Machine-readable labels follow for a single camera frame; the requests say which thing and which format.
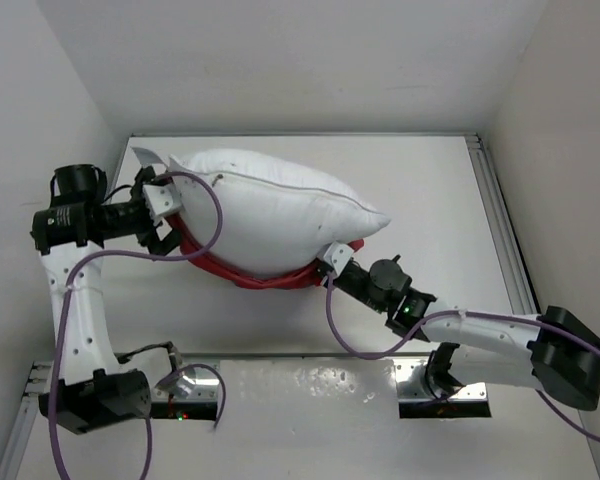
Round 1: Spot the white front foam board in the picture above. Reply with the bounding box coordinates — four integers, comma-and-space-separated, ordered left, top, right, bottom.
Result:
17, 357, 600, 480

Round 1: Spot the aluminium table frame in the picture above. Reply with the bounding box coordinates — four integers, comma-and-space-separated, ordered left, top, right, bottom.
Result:
9, 130, 579, 480

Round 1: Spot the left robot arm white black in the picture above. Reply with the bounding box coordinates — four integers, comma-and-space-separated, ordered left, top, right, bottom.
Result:
31, 164, 179, 435

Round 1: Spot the red patterned pillowcase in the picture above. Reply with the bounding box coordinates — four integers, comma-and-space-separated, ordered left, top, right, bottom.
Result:
191, 210, 365, 290

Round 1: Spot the white pillow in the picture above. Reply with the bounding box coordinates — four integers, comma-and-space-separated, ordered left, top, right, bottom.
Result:
129, 146, 392, 279

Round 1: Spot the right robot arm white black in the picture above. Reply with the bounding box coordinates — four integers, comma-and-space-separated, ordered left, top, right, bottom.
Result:
317, 259, 600, 411

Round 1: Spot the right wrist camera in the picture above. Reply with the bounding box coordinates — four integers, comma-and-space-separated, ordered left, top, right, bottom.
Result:
317, 242, 354, 277

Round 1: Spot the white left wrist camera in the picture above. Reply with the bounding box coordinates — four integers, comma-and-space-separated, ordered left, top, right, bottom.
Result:
142, 183, 182, 225

